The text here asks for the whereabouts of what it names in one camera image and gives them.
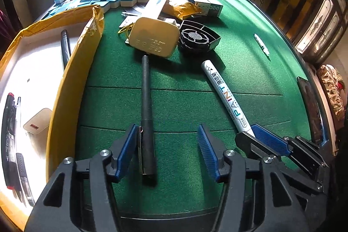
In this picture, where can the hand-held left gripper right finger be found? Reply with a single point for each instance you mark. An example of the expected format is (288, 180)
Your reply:
(208, 150)

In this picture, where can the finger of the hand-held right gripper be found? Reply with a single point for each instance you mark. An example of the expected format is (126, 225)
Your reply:
(272, 139)
(248, 143)

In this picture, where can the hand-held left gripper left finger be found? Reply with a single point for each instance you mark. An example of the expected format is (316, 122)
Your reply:
(126, 150)

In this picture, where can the matte black pen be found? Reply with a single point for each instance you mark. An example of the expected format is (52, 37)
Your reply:
(146, 101)

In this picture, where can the white paint marker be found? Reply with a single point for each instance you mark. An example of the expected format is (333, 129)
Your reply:
(223, 90)

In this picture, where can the yellow-taped cardboard box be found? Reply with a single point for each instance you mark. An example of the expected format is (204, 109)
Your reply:
(68, 85)

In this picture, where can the white charger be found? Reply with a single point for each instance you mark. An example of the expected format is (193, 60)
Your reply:
(38, 120)

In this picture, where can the clear-barrel pen with black cap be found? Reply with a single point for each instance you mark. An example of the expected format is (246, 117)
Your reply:
(21, 166)

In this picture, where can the black fan housing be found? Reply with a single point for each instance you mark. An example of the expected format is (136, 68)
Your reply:
(195, 37)

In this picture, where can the slim clear gel pen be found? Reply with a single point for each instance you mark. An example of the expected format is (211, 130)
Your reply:
(17, 117)

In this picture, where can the yellow plastic case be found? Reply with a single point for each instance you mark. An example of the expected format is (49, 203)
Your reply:
(153, 36)

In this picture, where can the black pen with red cap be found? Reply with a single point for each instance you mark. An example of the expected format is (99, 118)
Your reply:
(8, 139)

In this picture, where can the thick black marker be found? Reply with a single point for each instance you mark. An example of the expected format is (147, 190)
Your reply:
(65, 44)

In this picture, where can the black smartphone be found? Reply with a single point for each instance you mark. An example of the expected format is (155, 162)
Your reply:
(310, 104)

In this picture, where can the floral cloth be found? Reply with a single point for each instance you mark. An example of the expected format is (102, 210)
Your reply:
(331, 85)

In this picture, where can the small white pen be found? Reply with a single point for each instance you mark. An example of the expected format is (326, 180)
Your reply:
(261, 44)

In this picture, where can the silver decorated cabinet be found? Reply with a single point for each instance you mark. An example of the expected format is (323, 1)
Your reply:
(320, 28)

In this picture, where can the white paper leaflet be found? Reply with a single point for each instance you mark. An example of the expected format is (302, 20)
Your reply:
(127, 22)

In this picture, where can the white ointment tube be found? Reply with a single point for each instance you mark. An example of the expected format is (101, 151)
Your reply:
(174, 22)

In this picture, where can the small white green carton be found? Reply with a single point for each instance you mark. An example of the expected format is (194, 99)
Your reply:
(209, 7)

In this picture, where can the yellow padded envelope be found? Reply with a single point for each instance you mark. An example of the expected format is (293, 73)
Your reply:
(182, 9)

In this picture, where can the long white carton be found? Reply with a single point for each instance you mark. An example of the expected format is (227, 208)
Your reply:
(155, 3)

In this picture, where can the dark red cloth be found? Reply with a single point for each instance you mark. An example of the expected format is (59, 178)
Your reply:
(2, 20)

